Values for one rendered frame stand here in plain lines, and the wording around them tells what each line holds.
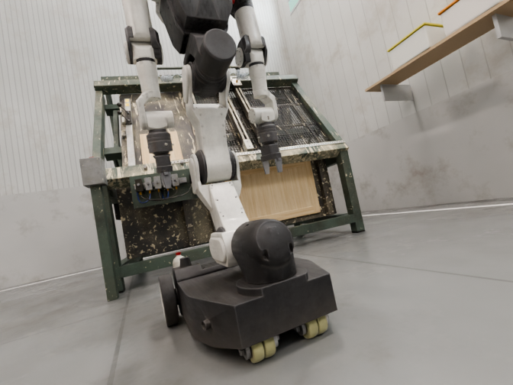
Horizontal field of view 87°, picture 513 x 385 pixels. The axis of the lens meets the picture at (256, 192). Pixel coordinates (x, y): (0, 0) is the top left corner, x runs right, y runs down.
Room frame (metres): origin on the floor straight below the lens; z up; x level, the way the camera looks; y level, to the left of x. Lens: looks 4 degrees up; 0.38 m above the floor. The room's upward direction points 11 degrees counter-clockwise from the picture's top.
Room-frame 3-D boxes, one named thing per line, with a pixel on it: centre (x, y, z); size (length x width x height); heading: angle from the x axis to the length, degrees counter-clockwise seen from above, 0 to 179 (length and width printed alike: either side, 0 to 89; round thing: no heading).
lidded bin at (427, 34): (3.06, -2.19, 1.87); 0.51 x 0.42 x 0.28; 24
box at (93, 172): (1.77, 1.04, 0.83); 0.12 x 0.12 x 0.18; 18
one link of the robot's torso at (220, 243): (0.98, 0.09, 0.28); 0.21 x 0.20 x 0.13; 24
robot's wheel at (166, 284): (1.13, 0.44, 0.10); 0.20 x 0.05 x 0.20; 24
